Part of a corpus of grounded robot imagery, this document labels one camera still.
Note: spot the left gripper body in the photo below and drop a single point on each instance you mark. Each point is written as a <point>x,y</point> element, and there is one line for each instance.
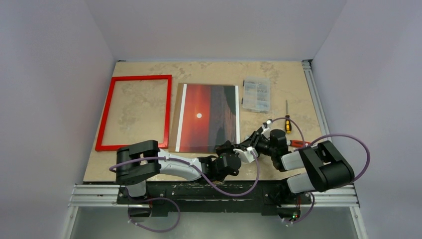
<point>223,151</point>

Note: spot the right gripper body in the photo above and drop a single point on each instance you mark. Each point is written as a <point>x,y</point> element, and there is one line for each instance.
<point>256,138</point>

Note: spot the black yellow screwdriver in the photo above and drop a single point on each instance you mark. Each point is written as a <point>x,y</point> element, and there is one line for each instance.
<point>288,125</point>

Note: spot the red sunset photo print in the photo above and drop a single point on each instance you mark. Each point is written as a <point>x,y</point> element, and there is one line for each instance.
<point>210,115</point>

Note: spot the red picture frame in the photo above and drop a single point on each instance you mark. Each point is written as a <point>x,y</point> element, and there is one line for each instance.
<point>99,147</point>

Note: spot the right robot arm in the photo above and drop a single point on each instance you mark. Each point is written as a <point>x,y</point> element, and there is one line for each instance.
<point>325,167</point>

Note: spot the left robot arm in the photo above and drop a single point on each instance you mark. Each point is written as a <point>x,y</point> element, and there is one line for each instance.
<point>138,162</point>

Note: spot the clear plastic screw box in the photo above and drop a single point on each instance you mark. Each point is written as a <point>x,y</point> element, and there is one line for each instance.
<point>256,94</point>

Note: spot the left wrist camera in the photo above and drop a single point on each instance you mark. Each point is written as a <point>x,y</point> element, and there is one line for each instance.
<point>247,155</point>

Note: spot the red handle adjustable wrench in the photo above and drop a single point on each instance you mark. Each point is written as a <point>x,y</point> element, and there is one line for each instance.
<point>297,143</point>

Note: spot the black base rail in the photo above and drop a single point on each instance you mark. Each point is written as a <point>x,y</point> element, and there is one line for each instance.
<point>268,197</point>

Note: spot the brown frame backing board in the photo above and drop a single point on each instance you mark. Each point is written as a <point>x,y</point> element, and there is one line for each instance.
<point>175,118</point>

